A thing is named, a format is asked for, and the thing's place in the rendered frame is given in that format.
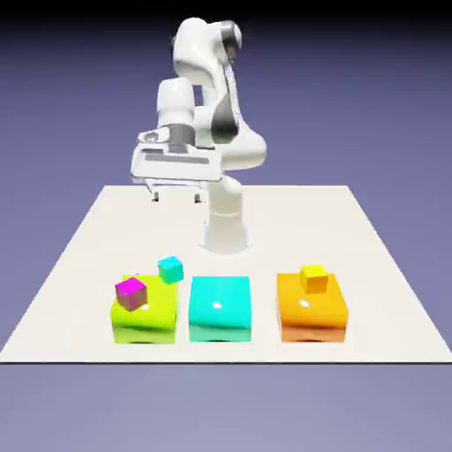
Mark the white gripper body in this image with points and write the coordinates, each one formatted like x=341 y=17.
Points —
x=176 y=169

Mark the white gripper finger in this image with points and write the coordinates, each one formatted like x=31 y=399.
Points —
x=154 y=192
x=199 y=193

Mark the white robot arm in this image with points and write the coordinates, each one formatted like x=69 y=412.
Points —
x=226 y=212

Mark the small cyan cube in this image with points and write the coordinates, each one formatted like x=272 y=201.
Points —
x=171 y=269

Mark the small magenta cube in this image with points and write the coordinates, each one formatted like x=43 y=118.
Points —
x=130 y=293

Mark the small yellow cube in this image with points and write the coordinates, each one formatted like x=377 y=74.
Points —
x=313 y=279

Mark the large cyan box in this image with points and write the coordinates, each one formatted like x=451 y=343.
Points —
x=219 y=310

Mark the large lime box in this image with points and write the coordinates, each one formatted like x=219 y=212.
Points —
x=148 y=317

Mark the large orange box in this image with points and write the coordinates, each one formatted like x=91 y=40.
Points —
x=312 y=317

